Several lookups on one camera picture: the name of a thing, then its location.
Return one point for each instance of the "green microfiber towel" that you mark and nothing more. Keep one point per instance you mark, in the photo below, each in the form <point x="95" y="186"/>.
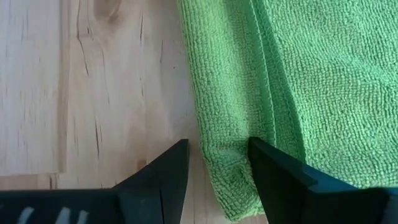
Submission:
<point x="295" y="77"/>

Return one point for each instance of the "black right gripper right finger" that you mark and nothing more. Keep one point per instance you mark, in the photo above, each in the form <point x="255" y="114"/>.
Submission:
<point x="286" y="196"/>

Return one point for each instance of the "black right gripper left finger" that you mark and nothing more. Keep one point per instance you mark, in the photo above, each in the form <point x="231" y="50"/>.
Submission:
<point x="155" y="199"/>

